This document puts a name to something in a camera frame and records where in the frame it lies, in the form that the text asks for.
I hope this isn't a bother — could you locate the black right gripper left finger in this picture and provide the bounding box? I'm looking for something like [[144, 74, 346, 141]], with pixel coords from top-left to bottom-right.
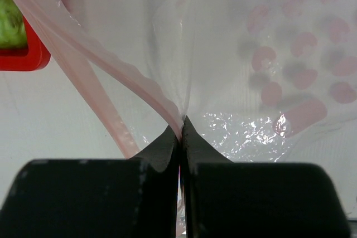
[[1, 128, 179, 237]]

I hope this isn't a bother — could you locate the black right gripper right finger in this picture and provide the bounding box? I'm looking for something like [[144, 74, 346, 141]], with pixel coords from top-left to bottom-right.
[[180, 118, 351, 237]]

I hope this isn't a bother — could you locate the clear zip top bag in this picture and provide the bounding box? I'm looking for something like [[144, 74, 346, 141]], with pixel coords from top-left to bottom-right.
[[13, 0, 356, 162]]

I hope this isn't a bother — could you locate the green custard apple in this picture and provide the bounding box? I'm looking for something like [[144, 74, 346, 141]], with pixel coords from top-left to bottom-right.
[[0, 0, 27, 50]]

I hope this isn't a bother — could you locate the red plastic tray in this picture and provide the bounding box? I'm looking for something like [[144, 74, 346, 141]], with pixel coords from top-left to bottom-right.
[[1, 17, 51, 71]]

